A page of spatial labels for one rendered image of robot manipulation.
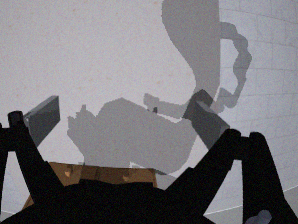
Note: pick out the brown wooden drawer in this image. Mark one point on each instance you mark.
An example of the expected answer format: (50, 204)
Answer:
(30, 203)
(73, 173)
(117, 176)

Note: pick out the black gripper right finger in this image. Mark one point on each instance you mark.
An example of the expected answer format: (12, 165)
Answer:
(263, 197)

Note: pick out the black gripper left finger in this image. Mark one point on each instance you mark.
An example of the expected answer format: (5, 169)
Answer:
(56, 204)

